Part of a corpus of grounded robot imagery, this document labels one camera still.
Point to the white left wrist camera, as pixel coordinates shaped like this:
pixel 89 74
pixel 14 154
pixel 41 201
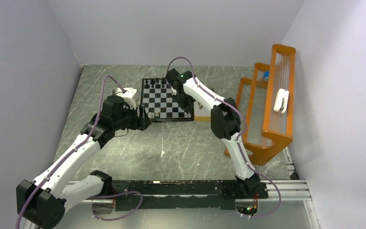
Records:
pixel 131 97

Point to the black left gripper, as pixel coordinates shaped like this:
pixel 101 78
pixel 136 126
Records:
pixel 141 122

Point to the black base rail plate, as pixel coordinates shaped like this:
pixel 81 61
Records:
pixel 147 194

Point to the white clip object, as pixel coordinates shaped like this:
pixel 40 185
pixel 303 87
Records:
pixel 281 101

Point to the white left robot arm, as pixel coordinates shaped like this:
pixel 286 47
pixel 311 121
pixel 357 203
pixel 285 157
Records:
pixel 45 200

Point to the black white chess board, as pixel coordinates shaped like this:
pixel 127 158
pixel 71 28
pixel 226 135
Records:
pixel 162 101

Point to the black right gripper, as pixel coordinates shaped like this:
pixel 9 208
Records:
pixel 185 105

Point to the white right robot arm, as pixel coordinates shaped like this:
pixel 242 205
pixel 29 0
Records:
pixel 225 124

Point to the orange wooden rack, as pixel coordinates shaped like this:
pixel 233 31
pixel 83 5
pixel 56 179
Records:
pixel 269 132

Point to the silver metal tray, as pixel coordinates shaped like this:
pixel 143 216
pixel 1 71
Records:
pixel 118 91

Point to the yellow tray of white pieces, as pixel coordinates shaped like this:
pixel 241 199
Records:
pixel 203 107

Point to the blue cap bottle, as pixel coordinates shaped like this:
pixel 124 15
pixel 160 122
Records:
pixel 266 76

